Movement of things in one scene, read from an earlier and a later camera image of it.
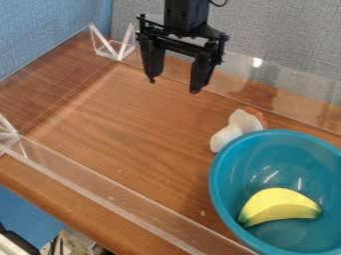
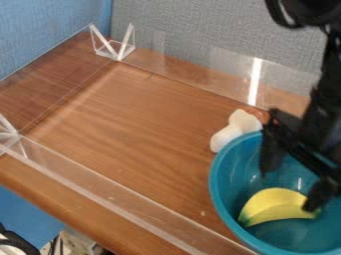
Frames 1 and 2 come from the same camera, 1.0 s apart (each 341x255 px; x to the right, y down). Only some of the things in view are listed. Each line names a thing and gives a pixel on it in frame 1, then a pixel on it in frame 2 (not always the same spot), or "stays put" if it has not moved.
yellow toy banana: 276,203 stays put
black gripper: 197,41 -> 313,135
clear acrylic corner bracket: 110,48 stays put
